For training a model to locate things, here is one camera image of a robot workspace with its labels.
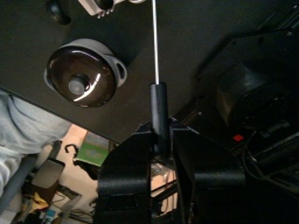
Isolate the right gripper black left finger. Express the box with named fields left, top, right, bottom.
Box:
left=93, top=122, right=154, bottom=224

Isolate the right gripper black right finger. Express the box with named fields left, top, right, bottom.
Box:
left=168, top=117, right=249, bottom=224

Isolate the black handled toy knife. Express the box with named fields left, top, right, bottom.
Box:
left=149, top=0, right=172, bottom=161

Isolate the white toy knife holder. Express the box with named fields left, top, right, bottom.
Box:
left=77, top=0, right=146, bottom=19

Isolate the green box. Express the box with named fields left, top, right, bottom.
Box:
left=74, top=130, right=111, bottom=168

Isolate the black hook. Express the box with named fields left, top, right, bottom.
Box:
left=62, top=143, right=79, bottom=161

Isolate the grey seat panel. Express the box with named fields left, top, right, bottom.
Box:
left=30, top=158, right=66, bottom=190

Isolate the grey tube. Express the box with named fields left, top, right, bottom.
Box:
left=0, top=154, right=38, bottom=217

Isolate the light grey garment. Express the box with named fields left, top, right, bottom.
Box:
left=0, top=88, right=74, bottom=200

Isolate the grey toy cooking pot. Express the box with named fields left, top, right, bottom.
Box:
left=42, top=38, right=127, bottom=109

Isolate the dark glass pot lid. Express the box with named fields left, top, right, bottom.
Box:
left=45, top=45, right=118, bottom=109

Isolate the black rounded utensil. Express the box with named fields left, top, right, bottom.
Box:
left=45, top=0, right=73, bottom=25

